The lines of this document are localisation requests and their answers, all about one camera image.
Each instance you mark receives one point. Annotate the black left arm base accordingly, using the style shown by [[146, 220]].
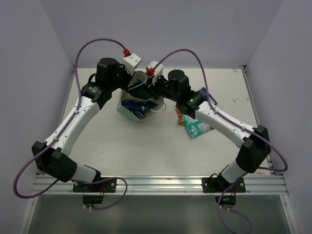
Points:
[[93, 195]]

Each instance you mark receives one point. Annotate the aluminium front rail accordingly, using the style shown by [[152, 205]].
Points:
[[192, 185]]

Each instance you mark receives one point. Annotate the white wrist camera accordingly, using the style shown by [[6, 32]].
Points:
[[131, 62], [154, 70]]

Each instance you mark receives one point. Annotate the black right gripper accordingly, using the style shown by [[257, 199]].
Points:
[[153, 87]]

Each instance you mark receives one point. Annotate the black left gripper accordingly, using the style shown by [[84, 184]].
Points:
[[127, 77]]

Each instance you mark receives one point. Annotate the teal Fox's candy bag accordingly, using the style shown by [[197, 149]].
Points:
[[195, 127]]

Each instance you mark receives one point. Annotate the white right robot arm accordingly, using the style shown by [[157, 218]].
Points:
[[251, 141]]

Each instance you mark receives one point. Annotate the blue chips bag back side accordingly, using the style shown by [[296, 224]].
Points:
[[207, 95]]

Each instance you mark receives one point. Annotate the green patterned paper bag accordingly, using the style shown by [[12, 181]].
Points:
[[136, 102]]

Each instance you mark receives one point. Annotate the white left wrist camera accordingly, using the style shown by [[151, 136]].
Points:
[[131, 62]]

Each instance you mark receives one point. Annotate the orange Fox's fruits candy bag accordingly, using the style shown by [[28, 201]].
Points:
[[180, 117]]

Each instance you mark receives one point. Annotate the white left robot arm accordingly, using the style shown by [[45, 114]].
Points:
[[52, 157]]

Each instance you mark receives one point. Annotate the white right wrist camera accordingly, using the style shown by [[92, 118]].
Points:
[[154, 70]]

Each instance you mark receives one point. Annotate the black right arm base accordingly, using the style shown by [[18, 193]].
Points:
[[216, 184]]

